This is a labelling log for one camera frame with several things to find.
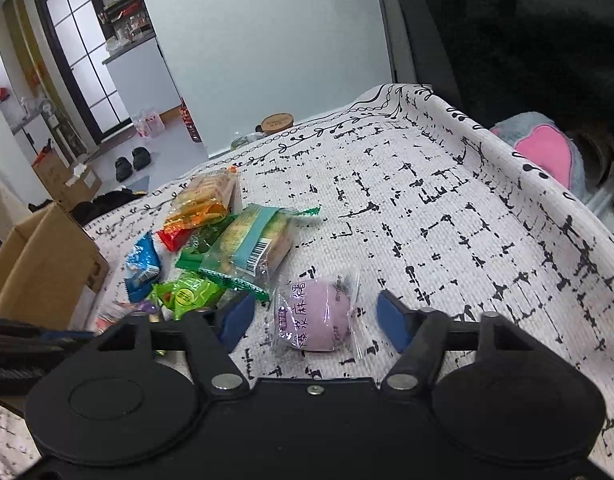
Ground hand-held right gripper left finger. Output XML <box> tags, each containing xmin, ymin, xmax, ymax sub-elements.
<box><xmin>94</xmin><ymin>291</ymin><xmax>257</xmax><ymax>394</ymax></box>

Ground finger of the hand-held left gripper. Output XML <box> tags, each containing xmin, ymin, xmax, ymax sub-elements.
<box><xmin>0</xmin><ymin>317</ymin><xmax>96</xmax><ymax>359</ymax></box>
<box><xmin>0</xmin><ymin>367</ymin><xmax>44</xmax><ymax>396</ymax></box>

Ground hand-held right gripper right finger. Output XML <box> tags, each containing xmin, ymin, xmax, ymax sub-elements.
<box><xmin>376</xmin><ymin>289</ymin><xmax>538</xmax><ymax>389</ymax></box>

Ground purple mochi packet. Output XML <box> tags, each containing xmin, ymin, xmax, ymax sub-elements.
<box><xmin>270</xmin><ymin>270</ymin><xmax>364</xmax><ymax>362</ymax></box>

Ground cardboard box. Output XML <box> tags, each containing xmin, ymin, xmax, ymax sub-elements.
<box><xmin>0</xmin><ymin>202</ymin><xmax>111</xmax><ymax>332</ymax></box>

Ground dark green candy packet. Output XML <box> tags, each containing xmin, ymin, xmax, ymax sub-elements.
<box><xmin>174</xmin><ymin>214</ymin><xmax>238</xmax><ymax>272</ymax></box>

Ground red snack packet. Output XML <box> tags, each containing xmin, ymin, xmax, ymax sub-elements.
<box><xmin>156</xmin><ymin>224</ymin><xmax>194</xmax><ymax>254</ymax></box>

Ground lime green snack packet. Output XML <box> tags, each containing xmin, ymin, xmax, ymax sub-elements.
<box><xmin>151</xmin><ymin>271</ymin><xmax>229</xmax><ymax>322</ymax></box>

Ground cracker packet with teal label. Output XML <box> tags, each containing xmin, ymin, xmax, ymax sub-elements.
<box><xmin>198</xmin><ymin>204</ymin><xmax>322</xmax><ymax>303</ymax></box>

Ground small purple snack packet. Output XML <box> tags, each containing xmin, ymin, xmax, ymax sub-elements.
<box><xmin>136</xmin><ymin>297</ymin><xmax>164</xmax><ymax>319</ymax></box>

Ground blue snack packet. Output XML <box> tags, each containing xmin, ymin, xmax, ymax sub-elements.
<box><xmin>124</xmin><ymin>231</ymin><xmax>164</xmax><ymax>304</ymax></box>

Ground white black-printed tablecloth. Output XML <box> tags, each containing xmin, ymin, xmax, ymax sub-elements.
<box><xmin>0</xmin><ymin>82</ymin><xmax>614</xmax><ymax>480</ymax></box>

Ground orange cracker packet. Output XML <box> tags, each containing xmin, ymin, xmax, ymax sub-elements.
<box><xmin>164</xmin><ymin>166</ymin><xmax>239</xmax><ymax>227</ymax></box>

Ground black bag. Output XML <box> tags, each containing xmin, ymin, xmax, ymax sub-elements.
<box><xmin>28</xmin><ymin>187</ymin><xmax>149</xmax><ymax>227</ymax></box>

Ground cardboard boxes on floor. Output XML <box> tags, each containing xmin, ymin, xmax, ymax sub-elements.
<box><xmin>31</xmin><ymin>152</ymin><xmax>103</xmax><ymax>207</ymax></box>

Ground clear bag of packets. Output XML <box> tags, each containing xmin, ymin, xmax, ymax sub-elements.
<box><xmin>230</xmin><ymin>131</ymin><xmax>264</xmax><ymax>151</ymax></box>

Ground pair of black slippers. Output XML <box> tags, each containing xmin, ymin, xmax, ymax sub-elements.
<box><xmin>114</xmin><ymin>147</ymin><xmax>153</xmax><ymax>182</ymax></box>

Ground jar with wooden lid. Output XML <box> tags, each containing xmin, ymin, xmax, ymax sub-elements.
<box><xmin>254</xmin><ymin>112</ymin><xmax>296</xmax><ymax>137</ymax></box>

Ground red paper decoration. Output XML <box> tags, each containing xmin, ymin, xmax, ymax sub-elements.
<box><xmin>178</xmin><ymin>101</ymin><xmax>204</xmax><ymax>144</ymax></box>

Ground pink plastic bag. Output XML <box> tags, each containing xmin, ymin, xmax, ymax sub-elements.
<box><xmin>132</xmin><ymin>109</ymin><xmax>166</xmax><ymax>139</ymax></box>

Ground grey and pink plush toy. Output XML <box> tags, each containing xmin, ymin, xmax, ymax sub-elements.
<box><xmin>489</xmin><ymin>112</ymin><xmax>588</xmax><ymax>202</ymax></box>

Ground white cabinet with shelves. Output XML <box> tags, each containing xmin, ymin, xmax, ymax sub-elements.
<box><xmin>80</xmin><ymin>0</ymin><xmax>209</xmax><ymax>147</ymax></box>

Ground black-framed glass door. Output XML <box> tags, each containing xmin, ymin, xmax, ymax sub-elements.
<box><xmin>34</xmin><ymin>0</ymin><xmax>134</xmax><ymax>147</ymax></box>

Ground black chair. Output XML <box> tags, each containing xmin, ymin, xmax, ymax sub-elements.
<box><xmin>374</xmin><ymin>0</ymin><xmax>614</xmax><ymax>128</ymax></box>

